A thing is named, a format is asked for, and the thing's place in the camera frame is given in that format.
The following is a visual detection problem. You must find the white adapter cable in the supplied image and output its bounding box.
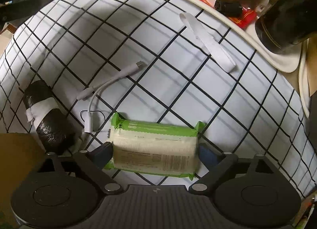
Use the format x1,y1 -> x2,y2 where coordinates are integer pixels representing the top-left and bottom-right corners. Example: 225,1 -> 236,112
76,60 -> 145,134

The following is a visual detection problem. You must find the black bag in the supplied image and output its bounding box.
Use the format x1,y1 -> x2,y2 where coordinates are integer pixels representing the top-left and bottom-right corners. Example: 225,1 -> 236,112
23,80 -> 75,154

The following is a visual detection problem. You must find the green tissue pack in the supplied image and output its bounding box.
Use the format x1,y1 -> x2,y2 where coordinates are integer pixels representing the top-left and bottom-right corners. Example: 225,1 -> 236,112
105,113 -> 205,180

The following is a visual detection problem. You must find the white fabric strap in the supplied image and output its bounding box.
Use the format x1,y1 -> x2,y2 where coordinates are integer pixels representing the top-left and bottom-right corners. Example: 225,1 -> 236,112
179,12 -> 237,73

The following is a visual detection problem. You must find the cardboard box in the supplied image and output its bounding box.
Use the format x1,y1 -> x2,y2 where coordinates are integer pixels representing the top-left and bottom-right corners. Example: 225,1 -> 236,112
1,133 -> 44,228

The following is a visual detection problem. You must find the checkered tablecloth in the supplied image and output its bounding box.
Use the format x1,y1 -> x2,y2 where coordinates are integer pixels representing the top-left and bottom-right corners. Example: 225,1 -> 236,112
1,0 -> 316,196

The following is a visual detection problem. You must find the white serving tray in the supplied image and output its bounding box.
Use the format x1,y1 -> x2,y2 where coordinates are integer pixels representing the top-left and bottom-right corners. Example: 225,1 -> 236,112
188,0 -> 308,73

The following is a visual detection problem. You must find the black thermos bottle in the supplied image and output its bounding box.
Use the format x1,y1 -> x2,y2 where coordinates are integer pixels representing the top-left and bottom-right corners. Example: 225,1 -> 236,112
255,0 -> 316,53

